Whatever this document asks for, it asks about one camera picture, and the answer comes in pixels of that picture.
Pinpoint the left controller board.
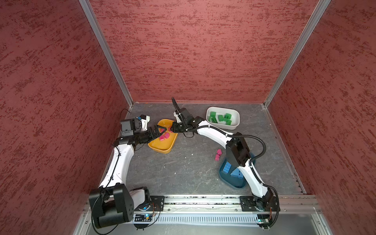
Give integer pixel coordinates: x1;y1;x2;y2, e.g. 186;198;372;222
133;214;153;230

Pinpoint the controller board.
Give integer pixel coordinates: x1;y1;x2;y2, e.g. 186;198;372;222
256;214;273;229
133;214;153;230

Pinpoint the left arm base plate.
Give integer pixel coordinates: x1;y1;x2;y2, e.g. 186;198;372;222
135;195;165;212

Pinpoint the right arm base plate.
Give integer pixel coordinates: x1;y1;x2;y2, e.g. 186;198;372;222
240;196;280;212

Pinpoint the left corner aluminium post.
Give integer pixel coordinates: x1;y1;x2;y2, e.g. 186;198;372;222
79;0;134;108

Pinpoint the aluminium front rail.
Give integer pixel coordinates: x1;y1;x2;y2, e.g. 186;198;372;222
135;194;323;214

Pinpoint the right controller board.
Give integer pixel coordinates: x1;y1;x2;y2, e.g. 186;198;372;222
256;214;273;229

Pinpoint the teal plastic bin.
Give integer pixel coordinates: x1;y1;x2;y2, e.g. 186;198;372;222
218;156;247;189

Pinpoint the blue long brick bottom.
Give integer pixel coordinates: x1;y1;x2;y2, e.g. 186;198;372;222
231;169;244;179

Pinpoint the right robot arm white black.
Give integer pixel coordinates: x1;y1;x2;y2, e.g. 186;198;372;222
171;119;280;212

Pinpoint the white plastic bin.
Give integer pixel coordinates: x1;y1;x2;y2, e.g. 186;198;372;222
206;107;240;130

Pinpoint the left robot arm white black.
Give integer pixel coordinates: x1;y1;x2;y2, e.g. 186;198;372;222
89;115;167;232

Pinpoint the right arm black hose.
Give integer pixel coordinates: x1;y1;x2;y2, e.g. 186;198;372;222
171;96;280;228

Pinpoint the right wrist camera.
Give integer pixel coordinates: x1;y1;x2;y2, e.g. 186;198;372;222
174;108;193;124

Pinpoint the right corner aluminium post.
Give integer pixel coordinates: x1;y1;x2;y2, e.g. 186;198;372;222
263;0;331;109

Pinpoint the yellow plastic bin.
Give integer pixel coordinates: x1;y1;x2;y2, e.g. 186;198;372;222
148;119;178;154

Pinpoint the corner aluminium post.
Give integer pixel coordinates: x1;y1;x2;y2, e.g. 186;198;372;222
263;0;331;109
79;0;134;108

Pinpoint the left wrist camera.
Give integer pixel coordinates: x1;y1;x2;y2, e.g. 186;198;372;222
136;115;150;131

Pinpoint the blue long brick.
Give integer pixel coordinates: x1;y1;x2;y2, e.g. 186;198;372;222
222;162;232;174
231;169;244;179

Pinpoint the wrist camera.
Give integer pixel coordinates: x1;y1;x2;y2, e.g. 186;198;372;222
174;108;193;124
136;115;150;131

